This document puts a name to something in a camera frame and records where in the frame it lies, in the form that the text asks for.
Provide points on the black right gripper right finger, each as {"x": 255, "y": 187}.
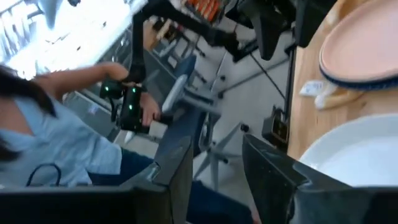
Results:
{"x": 270, "y": 186}

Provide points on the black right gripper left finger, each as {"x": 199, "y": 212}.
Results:
{"x": 178, "y": 186}

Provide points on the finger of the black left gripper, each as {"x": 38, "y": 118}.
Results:
{"x": 311, "y": 21}
{"x": 270, "y": 31}

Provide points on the wide white shallow bowl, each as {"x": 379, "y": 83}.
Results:
{"x": 357, "y": 155}

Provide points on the blue patterned plate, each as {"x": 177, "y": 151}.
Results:
{"x": 363, "y": 46}

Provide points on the shelf with orange bins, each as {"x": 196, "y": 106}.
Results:
{"x": 205, "y": 9}

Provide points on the small white paper tag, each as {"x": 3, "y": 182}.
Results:
{"x": 312, "y": 87}

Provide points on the person's hand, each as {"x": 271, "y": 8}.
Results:
{"x": 150, "y": 109}

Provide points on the person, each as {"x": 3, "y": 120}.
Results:
{"x": 62, "y": 140}

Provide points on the small black table camera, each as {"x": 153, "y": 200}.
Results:
{"x": 275, "y": 127}

